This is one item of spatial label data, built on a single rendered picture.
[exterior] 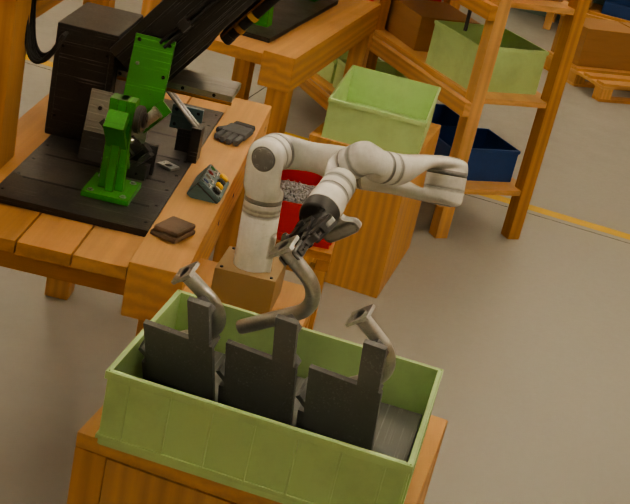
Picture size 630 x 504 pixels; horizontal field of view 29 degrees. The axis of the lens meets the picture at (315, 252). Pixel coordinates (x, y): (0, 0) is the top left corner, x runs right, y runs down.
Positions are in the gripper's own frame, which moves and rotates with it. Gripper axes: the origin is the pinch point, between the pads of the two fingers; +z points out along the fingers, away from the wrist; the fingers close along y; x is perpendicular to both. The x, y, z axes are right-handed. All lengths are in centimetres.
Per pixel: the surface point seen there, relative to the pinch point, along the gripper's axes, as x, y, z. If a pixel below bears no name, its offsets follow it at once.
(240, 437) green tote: 21.7, -20.6, 21.8
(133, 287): 4, -74, -27
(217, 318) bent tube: 2.8, -18.6, 8.4
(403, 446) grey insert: 51, -12, -2
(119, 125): -25, -78, -61
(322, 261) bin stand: 43, -74, -85
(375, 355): 22.6, 6.4, 6.7
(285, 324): 9.0, -4.8, 8.8
